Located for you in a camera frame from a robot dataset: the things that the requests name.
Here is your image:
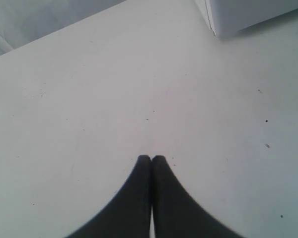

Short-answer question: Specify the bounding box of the white microwave oven body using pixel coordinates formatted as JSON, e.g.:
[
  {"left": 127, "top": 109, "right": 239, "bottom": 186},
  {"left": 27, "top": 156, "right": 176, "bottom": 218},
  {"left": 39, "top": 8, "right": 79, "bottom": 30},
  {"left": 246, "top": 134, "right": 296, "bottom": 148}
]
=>
[{"left": 195, "top": 0, "right": 298, "bottom": 38}]

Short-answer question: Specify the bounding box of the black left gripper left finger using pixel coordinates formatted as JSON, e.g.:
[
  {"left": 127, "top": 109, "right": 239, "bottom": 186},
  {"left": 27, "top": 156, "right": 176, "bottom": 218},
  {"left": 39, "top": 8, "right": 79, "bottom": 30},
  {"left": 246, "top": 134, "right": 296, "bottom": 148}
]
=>
[{"left": 70, "top": 155, "right": 151, "bottom": 238}]

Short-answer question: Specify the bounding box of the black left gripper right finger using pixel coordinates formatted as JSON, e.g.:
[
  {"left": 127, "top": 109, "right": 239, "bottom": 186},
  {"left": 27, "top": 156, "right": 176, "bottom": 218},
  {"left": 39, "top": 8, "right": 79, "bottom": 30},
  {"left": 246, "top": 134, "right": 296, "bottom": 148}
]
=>
[{"left": 151, "top": 155, "right": 237, "bottom": 238}]

